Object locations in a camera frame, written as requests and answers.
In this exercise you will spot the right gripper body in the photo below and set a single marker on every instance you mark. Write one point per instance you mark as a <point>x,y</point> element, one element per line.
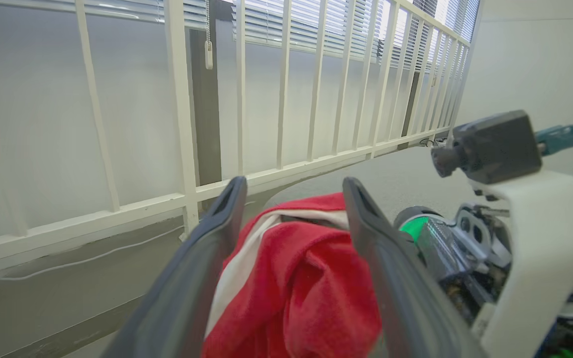
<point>440,248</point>

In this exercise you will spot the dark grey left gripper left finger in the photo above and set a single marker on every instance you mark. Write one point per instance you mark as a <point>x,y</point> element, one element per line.
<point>187,293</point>

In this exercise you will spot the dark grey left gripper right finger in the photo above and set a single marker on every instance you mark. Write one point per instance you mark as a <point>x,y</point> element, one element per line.
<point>406,298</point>

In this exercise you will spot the red and white clothing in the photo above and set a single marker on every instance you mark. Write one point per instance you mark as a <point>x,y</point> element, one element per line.
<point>306,278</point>

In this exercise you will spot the white slatted railing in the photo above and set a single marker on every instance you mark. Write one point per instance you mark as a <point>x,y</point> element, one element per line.
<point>182,99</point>

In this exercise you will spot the white window blinds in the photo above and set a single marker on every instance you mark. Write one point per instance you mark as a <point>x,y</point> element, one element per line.
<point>266,25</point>

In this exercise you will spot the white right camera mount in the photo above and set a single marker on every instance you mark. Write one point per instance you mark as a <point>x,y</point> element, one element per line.
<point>540,248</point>

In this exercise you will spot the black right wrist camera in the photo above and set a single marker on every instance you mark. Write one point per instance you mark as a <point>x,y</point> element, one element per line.
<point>495,146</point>

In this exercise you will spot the teal camera connector plug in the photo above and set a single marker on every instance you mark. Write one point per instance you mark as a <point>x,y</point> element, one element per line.
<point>565,136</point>

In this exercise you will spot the dark grey window post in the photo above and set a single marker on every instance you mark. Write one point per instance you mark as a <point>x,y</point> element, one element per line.
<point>207,124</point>

